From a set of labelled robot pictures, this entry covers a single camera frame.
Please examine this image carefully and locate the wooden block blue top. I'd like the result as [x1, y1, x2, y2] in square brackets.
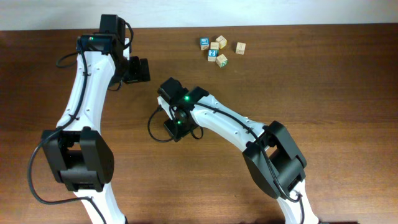
[200, 37, 210, 50]

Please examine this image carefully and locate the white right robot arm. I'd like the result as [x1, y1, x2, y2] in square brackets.
[157, 78, 320, 223]

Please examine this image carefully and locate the wooden block J green N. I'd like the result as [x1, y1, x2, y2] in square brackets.
[216, 54, 228, 68]

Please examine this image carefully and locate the wooden block blue 2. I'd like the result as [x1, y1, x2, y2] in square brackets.
[208, 49, 218, 62]

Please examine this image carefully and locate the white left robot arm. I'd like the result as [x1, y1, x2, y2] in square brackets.
[39, 14, 150, 223]

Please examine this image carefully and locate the wooden block yellow side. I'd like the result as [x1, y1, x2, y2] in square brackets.
[216, 35, 228, 49]

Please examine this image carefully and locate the plain wooden block far right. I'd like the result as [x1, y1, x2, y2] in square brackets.
[235, 42, 246, 55]

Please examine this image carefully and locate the wooden block dark green side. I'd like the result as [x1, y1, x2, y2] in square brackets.
[210, 42, 220, 50]

